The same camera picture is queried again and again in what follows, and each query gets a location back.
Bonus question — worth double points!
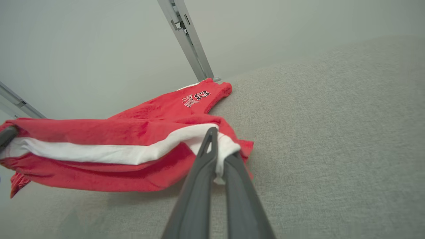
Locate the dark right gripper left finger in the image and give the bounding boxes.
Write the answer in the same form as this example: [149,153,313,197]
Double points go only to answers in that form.
[161,127,218,239]

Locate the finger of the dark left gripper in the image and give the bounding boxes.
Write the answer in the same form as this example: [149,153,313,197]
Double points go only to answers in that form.
[0,126,19,152]

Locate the grey aluminium post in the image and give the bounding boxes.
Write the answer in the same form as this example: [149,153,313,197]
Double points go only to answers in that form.
[157,0,222,83]
[0,81,47,120]

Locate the red shorts with white stripe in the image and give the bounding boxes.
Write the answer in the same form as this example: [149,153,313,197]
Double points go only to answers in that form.
[0,78,254,199]

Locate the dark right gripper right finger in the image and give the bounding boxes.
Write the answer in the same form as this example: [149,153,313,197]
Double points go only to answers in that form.
[223,152,276,239]

